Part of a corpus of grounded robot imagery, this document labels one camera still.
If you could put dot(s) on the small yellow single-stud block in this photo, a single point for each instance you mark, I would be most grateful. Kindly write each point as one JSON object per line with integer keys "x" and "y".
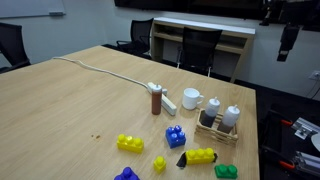
{"x": 159, "y": 164}

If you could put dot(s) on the wall power socket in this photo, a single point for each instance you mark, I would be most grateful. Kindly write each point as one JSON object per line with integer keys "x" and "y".
{"x": 315, "y": 75}

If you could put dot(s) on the brown sauce bottle right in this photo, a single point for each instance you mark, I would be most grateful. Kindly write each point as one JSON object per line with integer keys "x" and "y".
{"x": 229, "y": 119}

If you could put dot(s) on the yellow long block near centre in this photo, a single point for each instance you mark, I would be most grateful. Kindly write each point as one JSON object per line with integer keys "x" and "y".
{"x": 130, "y": 143}

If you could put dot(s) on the white power strip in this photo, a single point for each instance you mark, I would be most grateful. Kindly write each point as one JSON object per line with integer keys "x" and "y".
{"x": 165, "y": 102}

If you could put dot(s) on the whiteboard eraser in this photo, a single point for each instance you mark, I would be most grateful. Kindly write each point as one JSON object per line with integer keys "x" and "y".
{"x": 54, "y": 13}

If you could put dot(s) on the wooden slat crate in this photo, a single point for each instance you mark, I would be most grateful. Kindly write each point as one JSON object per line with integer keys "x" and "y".
{"x": 212, "y": 132}

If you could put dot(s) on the dark sauce bottle left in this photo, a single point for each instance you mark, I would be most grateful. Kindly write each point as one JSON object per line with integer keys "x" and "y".
{"x": 211, "y": 112}

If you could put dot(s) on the black office chair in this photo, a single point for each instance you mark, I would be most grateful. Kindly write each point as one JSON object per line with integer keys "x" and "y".
{"x": 11, "y": 46}
{"x": 140, "y": 38}
{"x": 198, "y": 49}

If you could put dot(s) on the blue square toy block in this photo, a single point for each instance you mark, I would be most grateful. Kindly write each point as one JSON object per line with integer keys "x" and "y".
{"x": 175, "y": 136}

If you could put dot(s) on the black office chair back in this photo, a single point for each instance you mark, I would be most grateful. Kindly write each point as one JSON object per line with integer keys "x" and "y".
{"x": 140, "y": 38}

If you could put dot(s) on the blue block at table edge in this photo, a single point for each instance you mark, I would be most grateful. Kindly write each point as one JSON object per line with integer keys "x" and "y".
{"x": 127, "y": 174}

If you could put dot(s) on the green two-stud block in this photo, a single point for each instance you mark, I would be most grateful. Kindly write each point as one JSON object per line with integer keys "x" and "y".
{"x": 226, "y": 171}

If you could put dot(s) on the black wall screen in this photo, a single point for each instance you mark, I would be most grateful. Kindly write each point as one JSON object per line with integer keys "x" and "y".
{"x": 304, "y": 13}

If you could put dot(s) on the black cart with clamps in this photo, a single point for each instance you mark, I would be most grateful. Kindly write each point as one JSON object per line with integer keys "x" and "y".
{"x": 278, "y": 143}

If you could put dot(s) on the yellow long block on black cloth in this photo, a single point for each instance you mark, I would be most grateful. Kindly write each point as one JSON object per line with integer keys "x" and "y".
{"x": 199, "y": 156}

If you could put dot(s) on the whiteboard on wall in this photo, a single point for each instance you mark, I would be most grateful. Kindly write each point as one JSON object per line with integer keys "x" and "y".
{"x": 29, "y": 8}

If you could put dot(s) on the black office chair left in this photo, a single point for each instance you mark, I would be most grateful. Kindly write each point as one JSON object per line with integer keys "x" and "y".
{"x": 11, "y": 46}

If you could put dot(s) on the black office chair middle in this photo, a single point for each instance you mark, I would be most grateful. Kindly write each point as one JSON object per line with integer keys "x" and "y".
{"x": 198, "y": 49}

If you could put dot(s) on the black cloth scrap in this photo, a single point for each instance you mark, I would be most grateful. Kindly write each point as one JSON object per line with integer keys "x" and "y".
{"x": 182, "y": 161}

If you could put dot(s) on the white ceramic mug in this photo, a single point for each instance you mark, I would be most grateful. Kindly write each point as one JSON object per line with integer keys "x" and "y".
{"x": 191, "y": 98}

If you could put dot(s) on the wooden sideboard white top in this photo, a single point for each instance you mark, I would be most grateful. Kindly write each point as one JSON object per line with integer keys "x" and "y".
{"x": 234, "y": 40}

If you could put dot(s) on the brown sauce squeeze bottle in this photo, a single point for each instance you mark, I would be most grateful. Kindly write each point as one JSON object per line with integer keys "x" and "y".
{"x": 156, "y": 99}

